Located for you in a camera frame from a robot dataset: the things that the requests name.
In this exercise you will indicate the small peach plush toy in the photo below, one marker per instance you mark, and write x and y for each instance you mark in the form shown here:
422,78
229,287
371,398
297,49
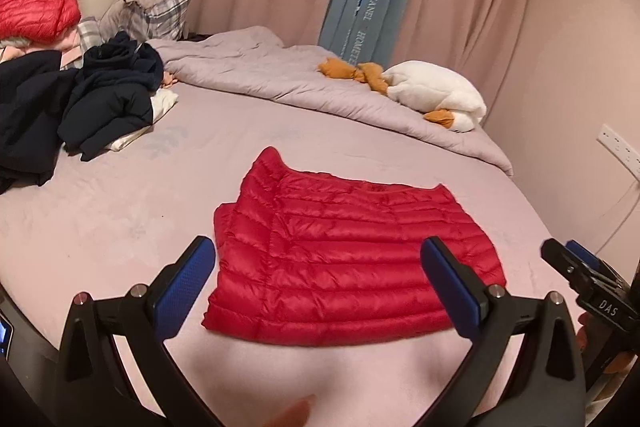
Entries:
169,80

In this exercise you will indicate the grey quilt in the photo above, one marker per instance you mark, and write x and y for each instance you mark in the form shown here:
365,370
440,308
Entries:
280,72

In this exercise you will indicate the navy hooded jacket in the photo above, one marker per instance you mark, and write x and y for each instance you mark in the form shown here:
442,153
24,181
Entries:
110,102

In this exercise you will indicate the white goose plush toy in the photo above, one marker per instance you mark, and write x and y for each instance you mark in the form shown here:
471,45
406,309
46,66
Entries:
435,89

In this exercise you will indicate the pink bed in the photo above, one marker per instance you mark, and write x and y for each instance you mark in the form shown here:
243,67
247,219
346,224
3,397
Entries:
150,207

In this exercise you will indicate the white cloth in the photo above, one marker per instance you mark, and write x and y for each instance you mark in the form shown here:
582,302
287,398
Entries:
162,104

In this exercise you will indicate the white wall socket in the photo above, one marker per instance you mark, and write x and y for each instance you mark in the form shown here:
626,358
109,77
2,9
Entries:
620,149

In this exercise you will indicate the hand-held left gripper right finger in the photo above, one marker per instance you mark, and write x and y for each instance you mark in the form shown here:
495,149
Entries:
450,287

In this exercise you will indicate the smartphone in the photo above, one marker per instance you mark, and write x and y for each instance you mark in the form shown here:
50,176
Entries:
5,334

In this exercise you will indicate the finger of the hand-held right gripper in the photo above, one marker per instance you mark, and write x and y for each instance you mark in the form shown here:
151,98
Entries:
585,254
567,264

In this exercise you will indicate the person's left hand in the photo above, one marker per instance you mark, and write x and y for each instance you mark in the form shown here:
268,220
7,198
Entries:
290,412

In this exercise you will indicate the person's right hand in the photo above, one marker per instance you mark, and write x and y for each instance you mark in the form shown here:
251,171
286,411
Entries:
620,361

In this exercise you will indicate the plaid cloth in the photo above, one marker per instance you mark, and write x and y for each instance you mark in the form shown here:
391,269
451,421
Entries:
89,42

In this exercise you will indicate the red quilted jacket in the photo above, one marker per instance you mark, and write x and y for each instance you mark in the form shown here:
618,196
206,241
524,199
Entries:
37,12

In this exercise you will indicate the red down jacket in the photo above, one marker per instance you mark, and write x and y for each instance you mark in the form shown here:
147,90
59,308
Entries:
350,267

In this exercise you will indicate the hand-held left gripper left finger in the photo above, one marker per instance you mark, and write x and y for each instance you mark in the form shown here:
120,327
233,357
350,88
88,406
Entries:
185,287

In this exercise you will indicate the pink folded clothes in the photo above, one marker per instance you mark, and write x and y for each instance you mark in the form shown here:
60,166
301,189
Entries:
65,49

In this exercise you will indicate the plaid pillow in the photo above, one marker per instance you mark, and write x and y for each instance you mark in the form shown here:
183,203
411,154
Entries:
160,14

